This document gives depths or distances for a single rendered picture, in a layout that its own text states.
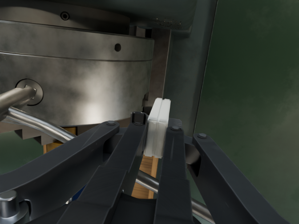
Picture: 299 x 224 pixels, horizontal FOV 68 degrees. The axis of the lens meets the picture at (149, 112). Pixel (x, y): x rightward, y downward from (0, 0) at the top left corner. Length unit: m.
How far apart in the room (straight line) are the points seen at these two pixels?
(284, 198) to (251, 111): 0.70
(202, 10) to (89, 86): 0.71
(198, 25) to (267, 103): 0.84
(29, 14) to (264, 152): 1.59
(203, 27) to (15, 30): 0.74
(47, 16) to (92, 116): 0.14
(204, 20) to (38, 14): 0.70
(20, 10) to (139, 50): 0.16
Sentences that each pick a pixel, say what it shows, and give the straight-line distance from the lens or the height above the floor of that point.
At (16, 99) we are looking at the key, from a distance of 0.26.
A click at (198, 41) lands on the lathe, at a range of 0.93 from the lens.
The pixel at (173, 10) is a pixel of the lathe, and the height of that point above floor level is 1.20.
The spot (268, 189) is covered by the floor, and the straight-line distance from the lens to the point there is 1.87.
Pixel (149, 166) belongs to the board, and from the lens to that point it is 0.69.
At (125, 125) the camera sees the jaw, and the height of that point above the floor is 1.10.
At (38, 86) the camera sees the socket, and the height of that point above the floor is 1.23.
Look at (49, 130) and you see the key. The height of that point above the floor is 1.29.
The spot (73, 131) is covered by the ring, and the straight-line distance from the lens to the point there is 0.46.
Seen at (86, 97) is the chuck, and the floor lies 1.21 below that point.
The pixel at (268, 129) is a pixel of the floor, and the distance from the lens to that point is 1.66.
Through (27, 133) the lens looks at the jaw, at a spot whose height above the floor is 1.16.
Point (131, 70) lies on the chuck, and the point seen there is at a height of 1.15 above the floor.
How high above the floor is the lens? 1.47
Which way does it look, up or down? 71 degrees down
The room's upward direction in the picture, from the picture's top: 150 degrees counter-clockwise
